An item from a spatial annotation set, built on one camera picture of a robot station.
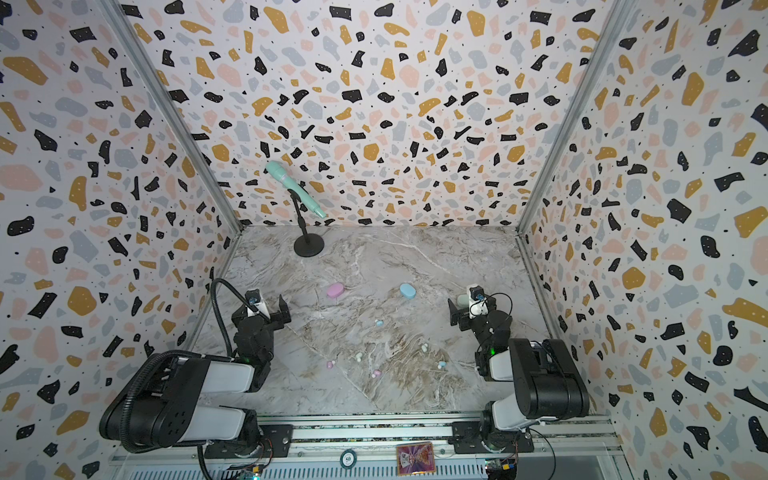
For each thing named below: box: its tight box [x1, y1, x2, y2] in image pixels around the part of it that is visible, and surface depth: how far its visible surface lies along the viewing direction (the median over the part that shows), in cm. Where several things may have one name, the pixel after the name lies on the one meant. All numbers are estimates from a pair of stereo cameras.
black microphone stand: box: [287, 188, 325, 257], surface depth 116 cm
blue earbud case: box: [399, 283, 417, 300], surface depth 103 cm
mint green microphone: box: [266, 161, 327, 219], surface depth 95 cm
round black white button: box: [340, 449, 357, 469], surface depth 73 cm
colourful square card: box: [396, 442, 436, 477], surface depth 72 cm
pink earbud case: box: [326, 283, 344, 298], surface depth 104 cm
